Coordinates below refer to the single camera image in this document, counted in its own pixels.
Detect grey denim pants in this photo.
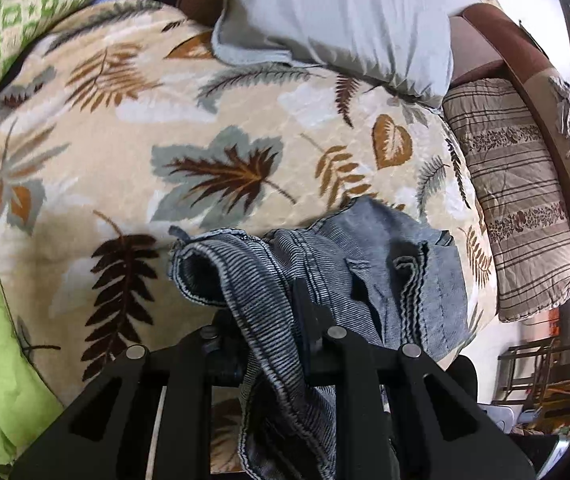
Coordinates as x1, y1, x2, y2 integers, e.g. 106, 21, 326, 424
168, 197, 468, 479

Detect striped beige floral pillow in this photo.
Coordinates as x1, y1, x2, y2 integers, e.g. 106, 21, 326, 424
443, 78, 570, 322

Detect light grey pillow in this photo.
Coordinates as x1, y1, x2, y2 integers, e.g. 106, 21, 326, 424
212, 0, 453, 108

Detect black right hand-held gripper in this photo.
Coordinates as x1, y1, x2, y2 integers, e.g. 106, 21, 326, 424
446, 356, 570, 479

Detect brown wooden headboard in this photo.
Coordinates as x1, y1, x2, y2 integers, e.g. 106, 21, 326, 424
176, 0, 570, 261

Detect dark wooden rack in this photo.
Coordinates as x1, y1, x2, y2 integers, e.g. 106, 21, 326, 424
491, 337, 570, 408

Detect beige leaf pattern blanket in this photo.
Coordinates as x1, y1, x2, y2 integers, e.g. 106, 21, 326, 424
0, 1, 496, 409

